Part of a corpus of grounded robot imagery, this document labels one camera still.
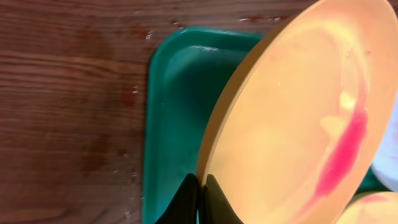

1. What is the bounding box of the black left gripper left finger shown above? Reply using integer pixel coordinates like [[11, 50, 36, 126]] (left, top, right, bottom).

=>
[[155, 174, 199, 224]]

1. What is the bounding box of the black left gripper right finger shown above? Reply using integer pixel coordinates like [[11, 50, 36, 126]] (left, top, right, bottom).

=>
[[203, 174, 243, 224]]

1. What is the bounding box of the yellow plate with red stain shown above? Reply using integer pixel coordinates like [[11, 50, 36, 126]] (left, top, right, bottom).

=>
[[197, 0, 397, 223]]

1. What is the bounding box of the light blue plate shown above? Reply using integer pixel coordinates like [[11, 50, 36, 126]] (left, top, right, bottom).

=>
[[371, 97, 397, 192]]

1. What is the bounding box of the teal plastic tray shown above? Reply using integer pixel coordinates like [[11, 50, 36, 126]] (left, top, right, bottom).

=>
[[143, 28, 262, 223]]

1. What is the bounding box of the yellow plate front of tray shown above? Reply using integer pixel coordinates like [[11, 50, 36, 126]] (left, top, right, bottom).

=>
[[336, 191, 397, 224]]

